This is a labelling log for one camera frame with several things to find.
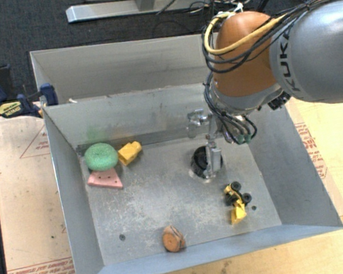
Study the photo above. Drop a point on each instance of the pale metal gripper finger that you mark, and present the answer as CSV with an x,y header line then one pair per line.
x,y
217,158
209,162

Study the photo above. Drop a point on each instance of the black round wheel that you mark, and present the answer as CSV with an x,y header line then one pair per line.
x,y
199,162

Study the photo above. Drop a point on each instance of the yellow toy truck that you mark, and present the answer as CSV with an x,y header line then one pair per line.
x,y
236,198

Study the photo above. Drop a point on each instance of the grey metal bin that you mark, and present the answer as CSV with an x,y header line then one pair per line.
x,y
168,203

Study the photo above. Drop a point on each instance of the yellow toy block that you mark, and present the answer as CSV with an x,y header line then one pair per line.
x,y
129,152

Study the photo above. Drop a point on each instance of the brown wooden disc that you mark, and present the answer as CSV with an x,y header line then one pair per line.
x,y
173,239

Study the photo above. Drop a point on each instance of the pink watermelon slice toy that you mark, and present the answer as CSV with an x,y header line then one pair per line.
x,y
106,178

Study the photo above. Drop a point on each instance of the brown cardboard board red print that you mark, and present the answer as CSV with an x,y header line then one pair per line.
x,y
23,193

